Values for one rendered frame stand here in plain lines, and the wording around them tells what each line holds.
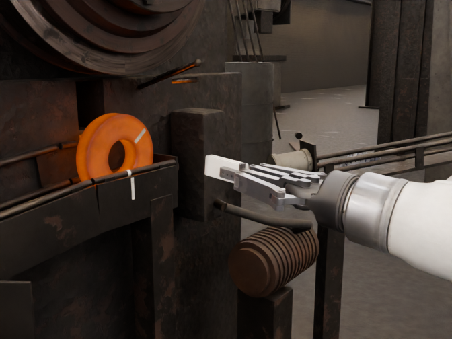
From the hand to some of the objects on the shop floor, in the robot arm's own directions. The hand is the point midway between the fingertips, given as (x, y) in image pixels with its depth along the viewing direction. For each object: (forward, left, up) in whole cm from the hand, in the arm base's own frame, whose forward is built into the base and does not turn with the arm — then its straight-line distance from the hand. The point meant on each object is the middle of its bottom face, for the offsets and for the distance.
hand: (226, 169), depth 72 cm
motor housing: (+16, -34, -73) cm, 82 cm away
